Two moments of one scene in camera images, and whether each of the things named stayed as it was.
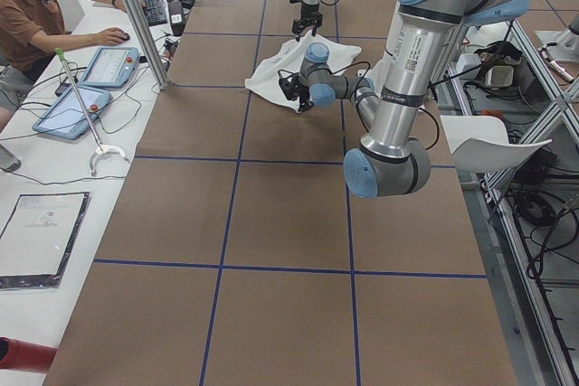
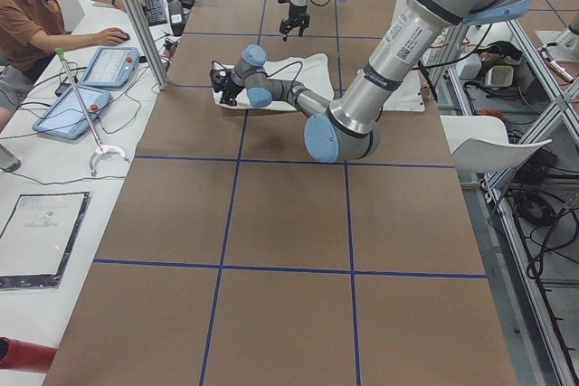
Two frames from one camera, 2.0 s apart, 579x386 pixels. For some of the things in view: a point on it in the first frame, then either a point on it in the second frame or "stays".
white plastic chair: [480, 144] stays
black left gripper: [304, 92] -> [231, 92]
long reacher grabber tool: [60, 53] stays
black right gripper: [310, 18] -> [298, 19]
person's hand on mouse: [111, 35] stays
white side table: [67, 156] stays
